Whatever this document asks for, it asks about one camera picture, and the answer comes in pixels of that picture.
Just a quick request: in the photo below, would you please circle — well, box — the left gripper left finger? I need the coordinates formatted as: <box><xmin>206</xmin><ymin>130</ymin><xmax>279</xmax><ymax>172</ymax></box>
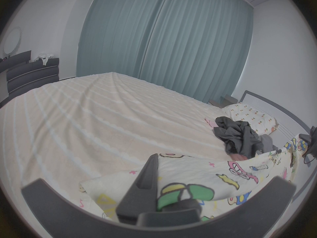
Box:
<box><xmin>116</xmin><ymin>153</ymin><xmax>159</xmax><ymax>225</ymax></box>

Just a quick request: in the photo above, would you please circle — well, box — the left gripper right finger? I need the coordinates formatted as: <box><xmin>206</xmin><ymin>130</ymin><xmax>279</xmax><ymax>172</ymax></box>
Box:
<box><xmin>137</xmin><ymin>199</ymin><xmax>202</xmax><ymax>229</ymax></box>

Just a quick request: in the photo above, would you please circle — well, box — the white printed pyjama top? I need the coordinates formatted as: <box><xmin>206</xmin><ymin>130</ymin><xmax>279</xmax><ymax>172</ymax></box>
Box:
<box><xmin>79</xmin><ymin>134</ymin><xmax>310</xmax><ymax>222</ymax></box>

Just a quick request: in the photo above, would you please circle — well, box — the grey garment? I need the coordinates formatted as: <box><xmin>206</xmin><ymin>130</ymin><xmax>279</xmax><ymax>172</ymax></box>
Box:
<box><xmin>259</xmin><ymin>134</ymin><xmax>279</xmax><ymax>153</ymax></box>

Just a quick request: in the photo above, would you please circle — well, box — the white printed pillow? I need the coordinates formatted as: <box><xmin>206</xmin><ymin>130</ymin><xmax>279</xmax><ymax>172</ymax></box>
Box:
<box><xmin>224</xmin><ymin>103</ymin><xmax>279</xmax><ymax>133</ymax></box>

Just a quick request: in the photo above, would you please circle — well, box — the black garment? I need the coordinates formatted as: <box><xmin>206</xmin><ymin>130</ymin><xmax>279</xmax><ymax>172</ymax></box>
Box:
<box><xmin>214</xmin><ymin>116</ymin><xmax>264</xmax><ymax>158</ymax></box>

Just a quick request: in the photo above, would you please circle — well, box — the bed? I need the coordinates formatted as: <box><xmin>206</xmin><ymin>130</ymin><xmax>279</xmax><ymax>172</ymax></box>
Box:
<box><xmin>0</xmin><ymin>72</ymin><xmax>317</xmax><ymax>230</ymax></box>

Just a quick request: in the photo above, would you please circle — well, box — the grey bedside table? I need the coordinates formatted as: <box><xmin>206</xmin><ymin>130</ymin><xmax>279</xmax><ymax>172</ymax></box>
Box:
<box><xmin>209</xmin><ymin>94</ymin><xmax>238</xmax><ymax>108</ymax></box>

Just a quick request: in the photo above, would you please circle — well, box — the pink garment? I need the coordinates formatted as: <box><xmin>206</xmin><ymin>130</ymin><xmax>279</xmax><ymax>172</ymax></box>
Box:
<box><xmin>205</xmin><ymin>118</ymin><xmax>248</xmax><ymax>161</ymax></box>

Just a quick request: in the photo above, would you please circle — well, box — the blue-green curtain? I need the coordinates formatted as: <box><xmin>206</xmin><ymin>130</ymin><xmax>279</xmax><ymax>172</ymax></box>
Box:
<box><xmin>76</xmin><ymin>0</ymin><xmax>254</xmax><ymax>103</ymax></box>

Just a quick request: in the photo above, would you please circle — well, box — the dark chest of drawers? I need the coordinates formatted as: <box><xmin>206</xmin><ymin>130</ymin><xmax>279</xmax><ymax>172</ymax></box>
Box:
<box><xmin>6</xmin><ymin>58</ymin><xmax>60</xmax><ymax>97</ymax></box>

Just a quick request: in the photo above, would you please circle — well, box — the white cloth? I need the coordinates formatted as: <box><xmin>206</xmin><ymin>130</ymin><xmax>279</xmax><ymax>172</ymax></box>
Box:
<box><xmin>34</xmin><ymin>53</ymin><xmax>53</xmax><ymax>66</ymax></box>

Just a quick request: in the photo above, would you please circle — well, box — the round white mirror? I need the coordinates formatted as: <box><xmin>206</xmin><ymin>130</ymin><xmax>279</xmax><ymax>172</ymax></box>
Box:
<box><xmin>3</xmin><ymin>27</ymin><xmax>22</xmax><ymax>56</ymax></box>

